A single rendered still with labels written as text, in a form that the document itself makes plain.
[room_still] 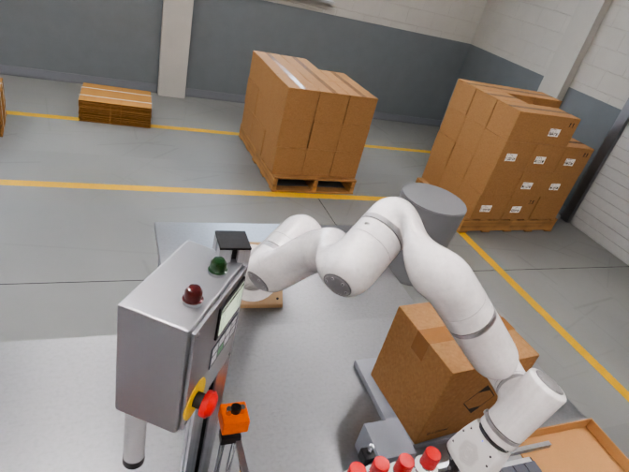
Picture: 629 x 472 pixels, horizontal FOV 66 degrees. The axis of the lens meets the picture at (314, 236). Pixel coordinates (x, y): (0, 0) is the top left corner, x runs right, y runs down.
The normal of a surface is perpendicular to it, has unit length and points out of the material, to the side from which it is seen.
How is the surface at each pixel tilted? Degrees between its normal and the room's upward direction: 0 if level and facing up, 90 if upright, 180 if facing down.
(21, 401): 0
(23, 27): 90
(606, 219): 90
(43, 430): 0
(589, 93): 90
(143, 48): 90
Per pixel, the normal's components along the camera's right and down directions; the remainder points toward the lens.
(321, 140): 0.37, 0.55
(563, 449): 0.22, -0.83
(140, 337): -0.26, 0.45
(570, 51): -0.92, 0.00
